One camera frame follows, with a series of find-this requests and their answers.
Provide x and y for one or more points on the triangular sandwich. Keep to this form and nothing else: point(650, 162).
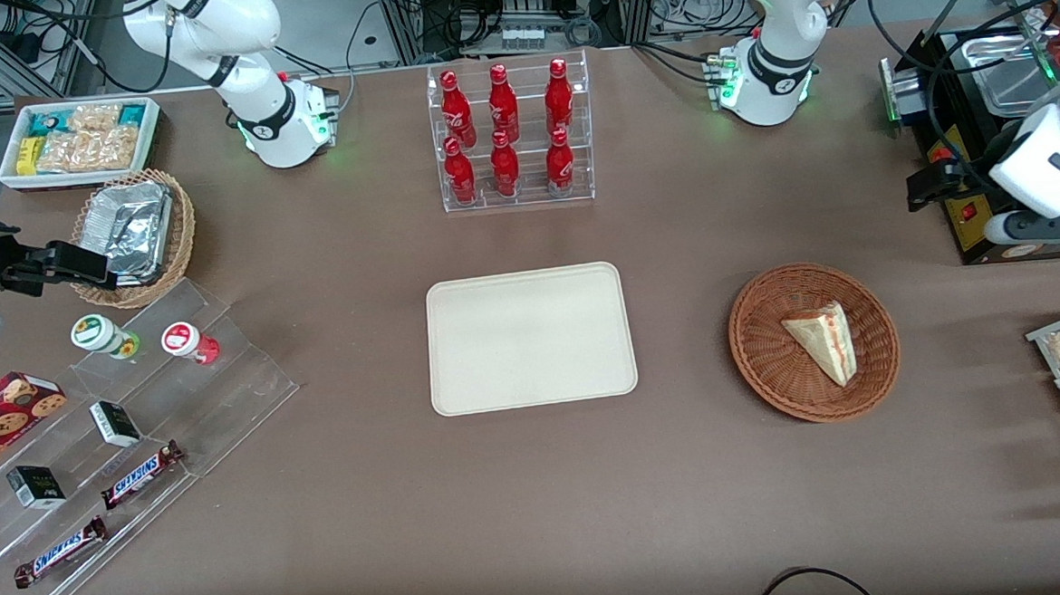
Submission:
point(823, 341)

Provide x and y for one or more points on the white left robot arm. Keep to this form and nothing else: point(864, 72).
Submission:
point(778, 12)

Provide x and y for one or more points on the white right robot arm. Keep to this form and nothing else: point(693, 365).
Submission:
point(257, 112)

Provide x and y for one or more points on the silver foil tray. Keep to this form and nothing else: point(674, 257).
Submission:
point(132, 228)

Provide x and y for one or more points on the oval light wicker basket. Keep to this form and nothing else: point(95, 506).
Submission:
point(183, 229)

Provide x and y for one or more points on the round brown wicker basket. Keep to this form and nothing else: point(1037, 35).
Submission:
point(769, 357)

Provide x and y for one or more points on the beige plastic tray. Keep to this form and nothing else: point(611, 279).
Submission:
point(532, 338)

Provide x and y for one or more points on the green lid cup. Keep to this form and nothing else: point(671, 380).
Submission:
point(96, 334)

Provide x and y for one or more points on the black food warmer cabinet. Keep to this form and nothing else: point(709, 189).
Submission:
point(1008, 73)

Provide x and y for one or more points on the yellow snack pack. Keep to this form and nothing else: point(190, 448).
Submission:
point(28, 156)

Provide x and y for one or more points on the clear cracker bag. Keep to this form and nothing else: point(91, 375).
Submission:
point(114, 147)
point(64, 151)
point(94, 118)

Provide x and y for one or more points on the red lid cup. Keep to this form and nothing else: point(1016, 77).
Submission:
point(183, 340)

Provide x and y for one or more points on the white plastic snack bin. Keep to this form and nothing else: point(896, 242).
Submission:
point(155, 145)

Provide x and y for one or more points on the teal snack pack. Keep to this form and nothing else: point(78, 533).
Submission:
point(45, 123)
point(133, 114)

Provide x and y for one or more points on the red cookie box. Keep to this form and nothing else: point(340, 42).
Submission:
point(1, 420)

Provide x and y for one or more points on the small black box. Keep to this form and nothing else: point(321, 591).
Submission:
point(115, 423)
point(36, 487)

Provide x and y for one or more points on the clear acrylic stepped shelf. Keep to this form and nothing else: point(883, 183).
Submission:
point(227, 395)

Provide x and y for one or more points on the Snickers bar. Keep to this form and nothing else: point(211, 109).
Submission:
point(140, 475)
point(61, 551)

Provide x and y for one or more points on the red cola bottle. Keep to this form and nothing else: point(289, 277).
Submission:
point(505, 170)
point(559, 101)
point(460, 176)
point(457, 111)
point(503, 107)
point(559, 167)

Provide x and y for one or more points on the clear acrylic bottle rack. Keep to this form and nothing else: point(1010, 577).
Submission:
point(528, 166)

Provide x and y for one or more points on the grey power strip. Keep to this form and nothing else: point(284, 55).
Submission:
point(522, 38)

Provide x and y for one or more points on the aluminium frame rack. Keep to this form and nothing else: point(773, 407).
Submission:
point(23, 66)
point(400, 28)

